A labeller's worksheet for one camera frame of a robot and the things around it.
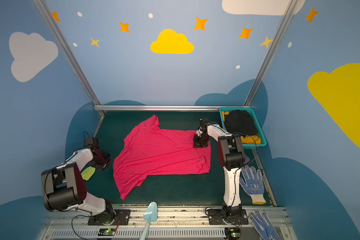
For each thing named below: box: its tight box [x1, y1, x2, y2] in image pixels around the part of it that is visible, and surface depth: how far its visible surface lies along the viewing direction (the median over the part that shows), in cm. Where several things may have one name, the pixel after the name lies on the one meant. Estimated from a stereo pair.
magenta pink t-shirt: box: [113, 114, 211, 200], surface depth 98 cm
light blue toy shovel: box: [140, 201, 158, 240], surface depth 76 cm
